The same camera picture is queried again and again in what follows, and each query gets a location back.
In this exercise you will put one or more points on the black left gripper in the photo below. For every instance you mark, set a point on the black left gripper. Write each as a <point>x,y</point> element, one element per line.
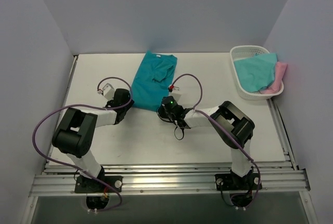
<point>127,104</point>

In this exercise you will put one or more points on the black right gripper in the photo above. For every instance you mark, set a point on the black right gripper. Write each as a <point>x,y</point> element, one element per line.
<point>162,110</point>

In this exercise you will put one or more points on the teal t shirt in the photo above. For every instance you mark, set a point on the teal t shirt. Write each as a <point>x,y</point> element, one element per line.
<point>152,79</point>

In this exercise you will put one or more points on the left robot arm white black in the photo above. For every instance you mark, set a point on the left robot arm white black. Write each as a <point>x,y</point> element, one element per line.
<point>74,134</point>

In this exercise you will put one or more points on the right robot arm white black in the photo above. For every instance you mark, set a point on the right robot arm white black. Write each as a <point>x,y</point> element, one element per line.
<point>231,124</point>

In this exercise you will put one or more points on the white plastic laundry basket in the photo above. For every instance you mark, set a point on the white plastic laundry basket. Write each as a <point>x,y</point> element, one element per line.
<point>247,51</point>

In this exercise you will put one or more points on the light teal shirt in basket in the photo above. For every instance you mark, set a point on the light teal shirt in basket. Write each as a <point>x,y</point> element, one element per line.
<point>256,73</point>

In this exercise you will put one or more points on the pink shirt in basket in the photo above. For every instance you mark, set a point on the pink shirt in basket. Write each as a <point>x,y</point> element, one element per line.
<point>280,69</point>

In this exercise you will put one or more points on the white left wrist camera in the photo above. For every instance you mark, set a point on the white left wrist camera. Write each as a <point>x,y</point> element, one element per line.
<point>107,90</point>

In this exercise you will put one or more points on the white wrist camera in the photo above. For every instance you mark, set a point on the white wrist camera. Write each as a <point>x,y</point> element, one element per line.
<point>107,90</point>
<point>175,92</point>

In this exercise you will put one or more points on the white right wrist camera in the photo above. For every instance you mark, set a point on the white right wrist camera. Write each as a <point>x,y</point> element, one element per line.
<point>175,92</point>

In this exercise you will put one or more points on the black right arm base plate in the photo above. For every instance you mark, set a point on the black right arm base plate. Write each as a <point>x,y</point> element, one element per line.
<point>232,182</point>

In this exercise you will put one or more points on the aluminium rail frame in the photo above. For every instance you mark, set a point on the aluminium rail frame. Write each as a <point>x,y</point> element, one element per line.
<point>144,151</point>

